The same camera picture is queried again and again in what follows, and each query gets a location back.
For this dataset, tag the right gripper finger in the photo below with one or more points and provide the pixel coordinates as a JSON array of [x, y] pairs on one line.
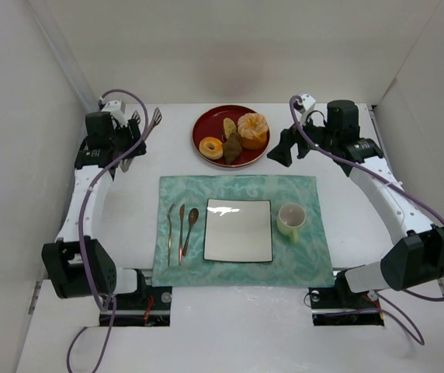
[[303, 149], [281, 153]]

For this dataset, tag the dark brown bread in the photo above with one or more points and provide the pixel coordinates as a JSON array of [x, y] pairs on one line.
[[232, 148]]

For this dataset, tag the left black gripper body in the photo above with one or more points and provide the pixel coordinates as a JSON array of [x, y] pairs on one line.
[[133, 130]]

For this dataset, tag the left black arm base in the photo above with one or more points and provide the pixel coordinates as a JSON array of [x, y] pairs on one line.
[[148, 306]]

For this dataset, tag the green marbled placemat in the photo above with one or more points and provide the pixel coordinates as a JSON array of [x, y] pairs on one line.
[[305, 263]]

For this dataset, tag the metal knife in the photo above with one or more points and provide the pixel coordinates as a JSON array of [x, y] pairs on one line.
[[181, 226]]

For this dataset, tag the pale yellow cup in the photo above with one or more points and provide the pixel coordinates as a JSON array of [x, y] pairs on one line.
[[290, 220]]

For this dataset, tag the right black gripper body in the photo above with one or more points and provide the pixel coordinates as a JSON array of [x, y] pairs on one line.
[[300, 139]]

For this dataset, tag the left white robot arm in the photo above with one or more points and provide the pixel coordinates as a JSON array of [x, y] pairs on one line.
[[76, 263]]

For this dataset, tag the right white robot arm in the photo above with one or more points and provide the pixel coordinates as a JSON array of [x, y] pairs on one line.
[[417, 256]]

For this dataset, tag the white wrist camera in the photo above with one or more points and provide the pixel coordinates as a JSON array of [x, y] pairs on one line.
[[117, 109], [304, 104]]

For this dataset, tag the metal fork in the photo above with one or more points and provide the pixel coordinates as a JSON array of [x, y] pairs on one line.
[[170, 233]]

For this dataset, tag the square white plate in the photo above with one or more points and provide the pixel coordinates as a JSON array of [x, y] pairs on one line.
[[238, 231]]

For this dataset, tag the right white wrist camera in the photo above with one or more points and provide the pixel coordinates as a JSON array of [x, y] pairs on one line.
[[304, 104]]

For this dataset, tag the glazed ring donut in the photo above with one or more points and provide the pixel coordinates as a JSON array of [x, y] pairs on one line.
[[211, 148]]

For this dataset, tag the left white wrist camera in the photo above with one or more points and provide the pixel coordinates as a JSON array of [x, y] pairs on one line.
[[117, 109]]

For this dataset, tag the metal spoon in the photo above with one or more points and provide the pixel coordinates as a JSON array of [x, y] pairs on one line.
[[193, 217]]

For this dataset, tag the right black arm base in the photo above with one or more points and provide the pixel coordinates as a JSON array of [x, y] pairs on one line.
[[339, 306]]

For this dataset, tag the small baguette slice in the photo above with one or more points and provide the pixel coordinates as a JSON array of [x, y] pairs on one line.
[[229, 127]]

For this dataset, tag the orange chiffon cake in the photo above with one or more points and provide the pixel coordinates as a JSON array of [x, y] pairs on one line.
[[253, 131]]

